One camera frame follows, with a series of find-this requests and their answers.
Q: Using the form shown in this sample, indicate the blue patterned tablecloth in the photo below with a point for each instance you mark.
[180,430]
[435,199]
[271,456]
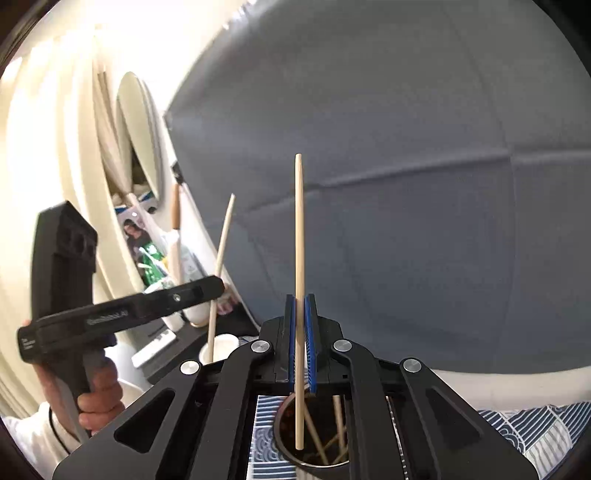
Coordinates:
[531,429]

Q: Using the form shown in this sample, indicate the set of wooden chopsticks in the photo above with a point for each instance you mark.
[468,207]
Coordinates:
[339,420]

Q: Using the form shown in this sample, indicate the black wall hook plate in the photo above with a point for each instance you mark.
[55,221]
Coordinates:
[178,171]

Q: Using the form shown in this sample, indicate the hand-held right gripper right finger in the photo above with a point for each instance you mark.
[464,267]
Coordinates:
[311,341]

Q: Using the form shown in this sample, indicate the round wall mirror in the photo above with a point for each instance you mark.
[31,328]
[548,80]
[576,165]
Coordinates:
[138,129]

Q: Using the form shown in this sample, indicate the white remote control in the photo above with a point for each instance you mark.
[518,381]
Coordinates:
[154,348]

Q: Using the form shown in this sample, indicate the green packet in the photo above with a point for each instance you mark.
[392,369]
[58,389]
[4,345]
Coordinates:
[152,267]

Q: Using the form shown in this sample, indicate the black cylindrical utensil holder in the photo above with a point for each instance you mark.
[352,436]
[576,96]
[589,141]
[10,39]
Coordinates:
[282,434]

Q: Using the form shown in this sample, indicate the beige mug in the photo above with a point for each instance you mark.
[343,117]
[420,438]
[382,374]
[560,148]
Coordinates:
[226,346]

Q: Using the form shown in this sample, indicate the person's left forearm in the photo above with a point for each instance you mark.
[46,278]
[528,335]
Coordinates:
[32,434]

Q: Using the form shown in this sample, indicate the grey-blue backdrop cloth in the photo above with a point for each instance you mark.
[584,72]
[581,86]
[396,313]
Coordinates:
[392,184]

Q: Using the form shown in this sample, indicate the wall poster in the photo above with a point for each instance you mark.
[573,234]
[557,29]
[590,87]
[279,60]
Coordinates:
[134,237]

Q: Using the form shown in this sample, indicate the single wooden chopstick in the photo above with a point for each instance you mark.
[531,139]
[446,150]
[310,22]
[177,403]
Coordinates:
[300,230]
[222,249]

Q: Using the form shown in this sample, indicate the person's left hand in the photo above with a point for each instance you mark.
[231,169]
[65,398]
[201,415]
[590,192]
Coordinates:
[104,392]

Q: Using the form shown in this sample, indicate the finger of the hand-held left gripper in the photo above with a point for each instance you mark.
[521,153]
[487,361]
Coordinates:
[184,295]

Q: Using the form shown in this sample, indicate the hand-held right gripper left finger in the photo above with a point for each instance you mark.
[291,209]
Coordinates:
[290,341]

